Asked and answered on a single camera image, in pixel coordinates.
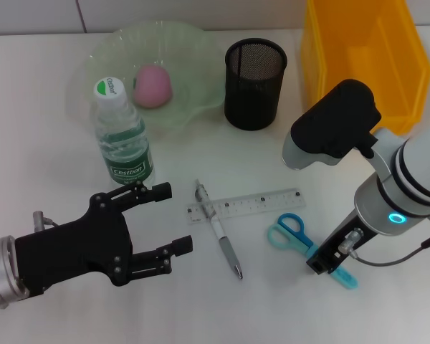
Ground right arm dark cable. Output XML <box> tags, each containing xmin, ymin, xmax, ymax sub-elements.
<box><xmin>350</xmin><ymin>211</ymin><xmax>430</xmax><ymax>267</ymax></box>

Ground clear water bottle green label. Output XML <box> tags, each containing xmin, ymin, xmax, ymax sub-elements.
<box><xmin>92</xmin><ymin>76</ymin><xmax>156</xmax><ymax>187</ymax></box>

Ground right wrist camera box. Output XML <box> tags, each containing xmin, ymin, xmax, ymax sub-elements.
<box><xmin>282</xmin><ymin>78</ymin><xmax>383</xmax><ymax>170</ymax></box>

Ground yellow plastic bin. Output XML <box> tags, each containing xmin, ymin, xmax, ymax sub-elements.
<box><xmin>300</xmin><ymin>0</ymin><xmax>430</xmax><ymax>135</ymax></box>

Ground clear plastic ruler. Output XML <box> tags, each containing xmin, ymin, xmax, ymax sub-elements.
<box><xmin>186</xmin><ymin>188</ymin><xmax>307</xmax><ymax>226</ymax></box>

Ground black mesh pen holder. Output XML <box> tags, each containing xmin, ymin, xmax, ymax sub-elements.
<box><xmin>224</xmin><ymin>38</ymin><xmax>288</xmax><ymax>132</ymax></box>

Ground blue capped scissors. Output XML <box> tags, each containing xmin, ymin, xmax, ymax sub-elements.
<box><xmin>267</xmin><ymin>213</ymin><xmax>358</xmax><ymax>290</ymax></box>

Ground pink peach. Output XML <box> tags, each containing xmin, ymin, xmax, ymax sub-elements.
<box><xmin>133</xmin><ymin>64</ymin><xmax>173</xmax><ymax>108</ymax></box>

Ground white grey ballpoint pen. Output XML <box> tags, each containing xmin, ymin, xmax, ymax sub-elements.
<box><xmin>194</xmin><ymin>178</ymin><xmax>244</xmax><ymax>280</ymax></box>

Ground green glass fruit plate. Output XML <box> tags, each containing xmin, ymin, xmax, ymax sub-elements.
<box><xmin>70</xmin><ymin>20</ymin><xmax>226</xmax><ymax>135</ymax></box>

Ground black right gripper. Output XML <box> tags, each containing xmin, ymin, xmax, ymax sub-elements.
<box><xmin>305</xmin><ymin>210</ymin><xmax>378</xmax><ymax>277</ymax></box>

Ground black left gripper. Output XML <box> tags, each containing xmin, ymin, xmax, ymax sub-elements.
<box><xmin>14</xmin><ymin>180</ymin><xmax>194</xmax><ymax>298</ymax></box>

